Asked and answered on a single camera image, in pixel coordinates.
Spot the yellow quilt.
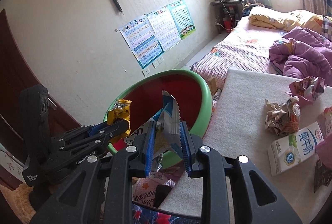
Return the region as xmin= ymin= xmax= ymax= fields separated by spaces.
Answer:
xmin=248 ymin=7 xmax=332 ymax=32

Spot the beige fluffy rug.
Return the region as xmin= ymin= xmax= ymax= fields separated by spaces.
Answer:
xmin=0 ymin=182 xmax=37 ymax=224

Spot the teal grid wall poster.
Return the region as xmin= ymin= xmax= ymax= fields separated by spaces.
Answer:
xmin=167 ymin=0 xmax=197 ymax=40

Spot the blue and white wrapper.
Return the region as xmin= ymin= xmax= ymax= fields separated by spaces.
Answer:
xmin=149 ymin=89 xmax=182 ymax=170

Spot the brown wooden door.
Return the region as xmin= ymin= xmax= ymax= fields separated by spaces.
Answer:
xmin=0 ymin=8 xmax=86 ymax=188

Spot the small wooden block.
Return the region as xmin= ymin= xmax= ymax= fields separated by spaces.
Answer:
xmin=207 ymin=76 xmax=218 ymax=96

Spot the pink and purple snack bag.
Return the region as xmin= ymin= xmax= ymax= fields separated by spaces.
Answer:
xmin=287 ymin=76 xmax=326 ymax=103

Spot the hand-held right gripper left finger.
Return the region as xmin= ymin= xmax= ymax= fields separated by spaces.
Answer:
xmin=30 ymin=121 xmax=157 ymax=224

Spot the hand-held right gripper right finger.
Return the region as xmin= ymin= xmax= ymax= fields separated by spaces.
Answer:
xmin=180 ymin=121 xmax=303 ymax=224

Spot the white padded table cover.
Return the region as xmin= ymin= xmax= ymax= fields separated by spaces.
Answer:
xmin=157 ymin=66 xmax=332 ymax=224

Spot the pink patterned bed sheet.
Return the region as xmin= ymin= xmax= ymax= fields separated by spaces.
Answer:
xmin=190 ymin=16 xmax=288 ymax=89

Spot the white milk carton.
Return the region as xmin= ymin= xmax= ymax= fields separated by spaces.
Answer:
xmin=268 ymin=121 xmax=325 ymax=176

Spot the purple quilt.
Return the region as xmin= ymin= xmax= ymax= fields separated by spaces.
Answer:
xmin=268 ymin=26 xmax=332 ymax=81

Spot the green and red plastic basin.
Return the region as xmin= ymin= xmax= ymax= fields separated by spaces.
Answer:
xmin=103 ymin=69 xmax=214 ymax=165

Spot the plaid pillow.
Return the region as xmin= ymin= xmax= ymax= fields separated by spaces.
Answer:
xmin=322 ymin=15 xmax=332 ymax=40

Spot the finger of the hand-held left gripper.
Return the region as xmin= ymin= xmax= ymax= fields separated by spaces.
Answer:
xmin=55 ymin=121 xmax=110 ymax=147
xmin=59 ymin=119 xmax=131 ymax=160

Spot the dark clothes pile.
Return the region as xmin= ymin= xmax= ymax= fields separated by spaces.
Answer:
xmin=242 ymin=3 xmax=262 ymax=17

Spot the blue learning wall poster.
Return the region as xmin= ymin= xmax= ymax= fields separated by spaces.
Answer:
xmin=119 ymin=14 xmax=165 ymax=70

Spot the white chart wall poster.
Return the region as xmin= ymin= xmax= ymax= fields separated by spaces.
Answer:
xmin=146 ymin=5 xmax=182 ymax=52

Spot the dark side table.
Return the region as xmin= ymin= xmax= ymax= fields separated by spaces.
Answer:
xmin=210 ymin=0 xmax=246 ymax=33

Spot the yellow and black wrapper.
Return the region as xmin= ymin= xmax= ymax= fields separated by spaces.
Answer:
xmin=107 ymin=99 xmax=133 ymax=137

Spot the pink plastic bag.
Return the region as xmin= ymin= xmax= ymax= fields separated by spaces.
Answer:
xmin=315 ymin=136 xmax=332 ymax=162

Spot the smartphone showing video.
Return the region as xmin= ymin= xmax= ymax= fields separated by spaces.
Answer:
xmin=131 ymin=203 xmax=203 ymax=224

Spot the beige paper wrapper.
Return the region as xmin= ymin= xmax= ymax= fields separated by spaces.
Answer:
xmin=265 ymin=96 xmax=301 ymax=137

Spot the metal door handle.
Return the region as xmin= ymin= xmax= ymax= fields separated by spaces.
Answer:
xmin=47 ymin=91 xmax=59 ymax=111

